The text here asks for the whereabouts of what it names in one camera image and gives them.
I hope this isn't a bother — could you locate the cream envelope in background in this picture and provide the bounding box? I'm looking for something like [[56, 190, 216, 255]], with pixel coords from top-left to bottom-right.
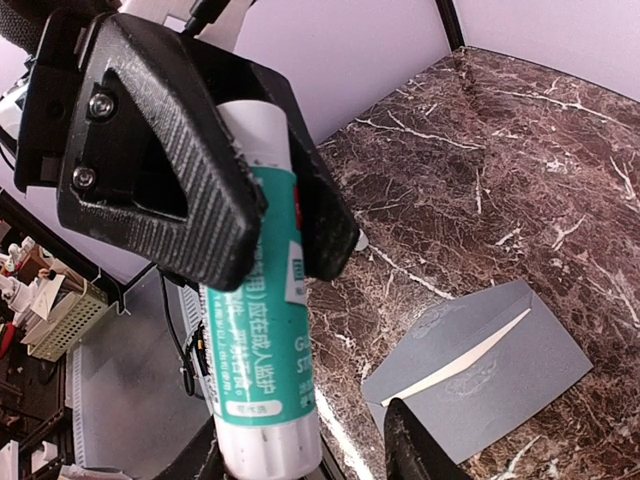
[[31, 275, 65, 320]]

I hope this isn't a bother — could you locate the green white glue stick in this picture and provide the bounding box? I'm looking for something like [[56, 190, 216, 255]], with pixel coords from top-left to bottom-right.
[[201, 100, 322, 479]]

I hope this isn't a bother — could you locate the black left frame post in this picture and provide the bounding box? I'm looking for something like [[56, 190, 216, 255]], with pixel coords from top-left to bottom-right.
[[435, 0, 465, 51]]

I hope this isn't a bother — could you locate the white glue stick cap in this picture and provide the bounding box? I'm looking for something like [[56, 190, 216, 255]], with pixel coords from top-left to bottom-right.
[[355, 236, 369, 252]]

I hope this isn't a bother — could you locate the green perforated plastic basket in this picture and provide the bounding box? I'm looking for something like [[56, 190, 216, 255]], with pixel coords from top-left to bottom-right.
[[22, 280, 108, 362]]

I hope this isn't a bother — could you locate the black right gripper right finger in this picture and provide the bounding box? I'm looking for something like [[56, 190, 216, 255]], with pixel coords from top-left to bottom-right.
[[384, 398, 468, 480]]

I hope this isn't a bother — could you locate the white slotted cable duct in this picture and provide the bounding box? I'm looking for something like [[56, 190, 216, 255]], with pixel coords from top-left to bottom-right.
[[65, 345, 86, 467]]

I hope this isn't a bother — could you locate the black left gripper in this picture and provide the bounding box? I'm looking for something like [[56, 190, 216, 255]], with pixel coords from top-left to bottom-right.
[[12, 9, 265, 291]]

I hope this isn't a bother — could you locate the beige letter sheet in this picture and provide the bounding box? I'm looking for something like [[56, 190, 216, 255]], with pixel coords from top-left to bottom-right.
[[380, 308, 531, 407]]

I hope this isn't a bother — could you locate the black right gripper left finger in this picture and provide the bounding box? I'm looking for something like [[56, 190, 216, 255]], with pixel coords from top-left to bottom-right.
[[164, 418, 223, 480]]

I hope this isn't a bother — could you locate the grey paper envelope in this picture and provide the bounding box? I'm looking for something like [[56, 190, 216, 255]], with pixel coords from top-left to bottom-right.
[[362, 280, 593, 464]]

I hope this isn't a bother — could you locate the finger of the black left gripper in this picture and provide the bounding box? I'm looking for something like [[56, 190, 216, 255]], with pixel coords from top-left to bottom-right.
[[186, 39, 359, 281]]

